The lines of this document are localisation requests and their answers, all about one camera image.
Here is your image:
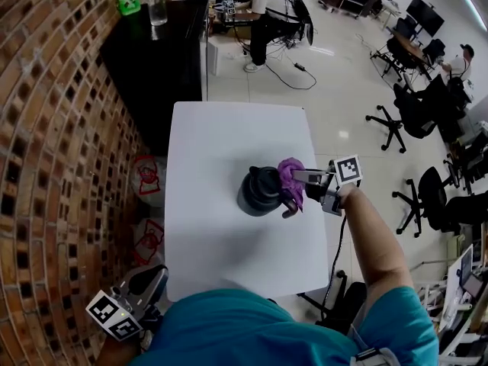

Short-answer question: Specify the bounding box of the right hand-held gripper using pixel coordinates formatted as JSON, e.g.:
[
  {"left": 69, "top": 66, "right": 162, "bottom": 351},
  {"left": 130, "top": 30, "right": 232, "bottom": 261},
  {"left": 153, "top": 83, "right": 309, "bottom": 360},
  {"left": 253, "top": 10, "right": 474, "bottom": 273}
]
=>
[{"left": 291, "top": 154, "right": 364, "bottom": 217}]

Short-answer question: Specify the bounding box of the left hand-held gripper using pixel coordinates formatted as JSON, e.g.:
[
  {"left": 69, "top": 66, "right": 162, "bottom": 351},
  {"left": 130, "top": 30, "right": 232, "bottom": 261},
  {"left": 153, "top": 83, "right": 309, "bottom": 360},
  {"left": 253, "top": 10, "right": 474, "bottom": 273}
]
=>
[{"left": 85, "top": 265, "right": 170, "bottom": 343}]

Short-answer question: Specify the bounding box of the purple cloth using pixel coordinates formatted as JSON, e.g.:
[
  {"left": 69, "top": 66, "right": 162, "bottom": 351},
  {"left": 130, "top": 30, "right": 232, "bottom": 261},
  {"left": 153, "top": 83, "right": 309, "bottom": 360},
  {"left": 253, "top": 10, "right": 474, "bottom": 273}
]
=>
[{"left": 277, "top": 156, "right": 307, "bottom": 214}]

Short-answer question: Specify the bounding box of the person's right forearm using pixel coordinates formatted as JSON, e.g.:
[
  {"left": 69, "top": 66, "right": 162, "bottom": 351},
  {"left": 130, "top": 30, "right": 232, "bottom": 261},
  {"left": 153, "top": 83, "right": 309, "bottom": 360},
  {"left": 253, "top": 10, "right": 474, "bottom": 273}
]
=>
[{"left": 336, "top": 183, "right": 417, "bottom": 309}]

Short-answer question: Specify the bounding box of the person's left forearm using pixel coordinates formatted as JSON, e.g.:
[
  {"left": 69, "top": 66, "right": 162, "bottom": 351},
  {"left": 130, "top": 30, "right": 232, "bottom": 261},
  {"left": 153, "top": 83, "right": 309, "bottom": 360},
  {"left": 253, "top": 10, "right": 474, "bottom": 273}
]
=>
[{"left": 95, "top": 332, "right": 143, "bottom": 366}]

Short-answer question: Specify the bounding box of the red print plastic bag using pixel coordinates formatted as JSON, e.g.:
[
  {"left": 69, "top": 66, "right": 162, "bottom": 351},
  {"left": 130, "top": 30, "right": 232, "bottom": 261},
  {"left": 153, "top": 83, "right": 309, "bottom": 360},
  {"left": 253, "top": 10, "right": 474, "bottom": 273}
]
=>
[
  {"left": 133, "top": 154, "right": 169, "bottom": 208},
  {"left": 130, "top": 217, "right": 166, "bottom": 268}
]

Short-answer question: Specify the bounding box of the black office chair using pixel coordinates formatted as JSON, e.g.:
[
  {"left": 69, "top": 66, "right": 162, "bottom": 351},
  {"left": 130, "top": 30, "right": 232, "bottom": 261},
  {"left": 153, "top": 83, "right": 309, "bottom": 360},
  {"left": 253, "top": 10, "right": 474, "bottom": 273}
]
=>
[
  {"left": 364, "top": 83, "right": 440, "bottom": 154},
  {"left": 391, "top": 165, "right": 464, "bottom": 239}
]

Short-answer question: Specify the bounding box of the person's teal shirt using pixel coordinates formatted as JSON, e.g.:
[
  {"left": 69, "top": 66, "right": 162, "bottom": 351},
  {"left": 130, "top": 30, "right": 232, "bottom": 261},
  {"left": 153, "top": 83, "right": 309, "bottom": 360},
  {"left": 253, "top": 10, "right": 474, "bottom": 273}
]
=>
[{"left": 128, "top": 285, "right": 440, "bottom": 366}]

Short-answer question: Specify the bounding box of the black chair base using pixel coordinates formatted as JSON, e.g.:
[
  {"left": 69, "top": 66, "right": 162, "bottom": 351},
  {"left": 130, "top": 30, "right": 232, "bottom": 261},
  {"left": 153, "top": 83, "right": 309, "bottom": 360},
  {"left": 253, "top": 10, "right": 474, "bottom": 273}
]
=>
[{"left": 296, "top": 268, "right": 368, "bottom": 336}]

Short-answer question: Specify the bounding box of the wooden desk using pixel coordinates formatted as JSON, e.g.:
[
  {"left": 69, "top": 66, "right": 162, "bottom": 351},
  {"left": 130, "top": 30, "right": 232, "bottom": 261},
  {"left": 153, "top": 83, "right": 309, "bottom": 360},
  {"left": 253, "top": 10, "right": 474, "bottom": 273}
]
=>
[{"left": 390, "top": 28, "right": 436, "bottom": 80}]

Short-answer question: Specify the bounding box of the black cabinet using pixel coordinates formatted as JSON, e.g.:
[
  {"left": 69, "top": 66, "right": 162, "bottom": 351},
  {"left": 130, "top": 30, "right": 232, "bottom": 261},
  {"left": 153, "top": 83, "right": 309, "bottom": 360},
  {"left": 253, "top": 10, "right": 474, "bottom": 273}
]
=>
[{"left": 99, "top": 0, "right": 210, "bottom": 156}]

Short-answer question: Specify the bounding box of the white rack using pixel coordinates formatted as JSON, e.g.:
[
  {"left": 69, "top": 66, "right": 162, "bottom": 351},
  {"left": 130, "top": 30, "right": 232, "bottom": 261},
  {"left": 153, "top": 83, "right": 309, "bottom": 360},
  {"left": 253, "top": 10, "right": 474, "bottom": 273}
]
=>
[{"left": 416, "top": 242, "right": 488, "bottom": 366}]

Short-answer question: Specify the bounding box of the black monitor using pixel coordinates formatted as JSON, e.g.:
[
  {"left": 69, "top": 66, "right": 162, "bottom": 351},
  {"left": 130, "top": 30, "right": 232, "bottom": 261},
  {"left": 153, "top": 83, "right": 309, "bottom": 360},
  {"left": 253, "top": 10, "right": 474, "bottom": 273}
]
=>
[{"left": 405, "top": 0, "right": 446, "bottom": 38}]

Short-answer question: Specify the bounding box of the clear water bottle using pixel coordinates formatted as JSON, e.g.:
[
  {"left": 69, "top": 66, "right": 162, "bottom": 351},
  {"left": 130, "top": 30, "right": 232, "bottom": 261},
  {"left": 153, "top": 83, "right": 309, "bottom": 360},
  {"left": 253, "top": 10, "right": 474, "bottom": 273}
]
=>
[{"left": 146, "top": 0, "right": 169, "bottom": 27}]

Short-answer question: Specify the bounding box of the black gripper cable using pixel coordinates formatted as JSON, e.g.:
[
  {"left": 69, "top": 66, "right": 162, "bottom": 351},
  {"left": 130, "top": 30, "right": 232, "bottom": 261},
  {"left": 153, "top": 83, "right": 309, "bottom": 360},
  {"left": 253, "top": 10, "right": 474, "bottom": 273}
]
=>
[{"left": 322, "top": 212, "right": 348, "bottom": 322}]

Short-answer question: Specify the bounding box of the black floor cable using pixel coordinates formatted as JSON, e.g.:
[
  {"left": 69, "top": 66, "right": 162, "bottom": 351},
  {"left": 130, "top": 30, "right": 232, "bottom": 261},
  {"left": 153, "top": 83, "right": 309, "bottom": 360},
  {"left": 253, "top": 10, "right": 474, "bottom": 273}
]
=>
[{"left": 265, "top": 59, "right": 318, "bottom": 91}]

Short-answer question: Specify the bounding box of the grey harness strap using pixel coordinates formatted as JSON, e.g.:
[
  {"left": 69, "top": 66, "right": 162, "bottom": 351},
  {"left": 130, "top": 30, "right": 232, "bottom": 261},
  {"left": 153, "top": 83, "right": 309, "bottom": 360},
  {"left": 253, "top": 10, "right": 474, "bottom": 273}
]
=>
[{"left": 349, "top": 346, "right": 402, "bottom": 366}]

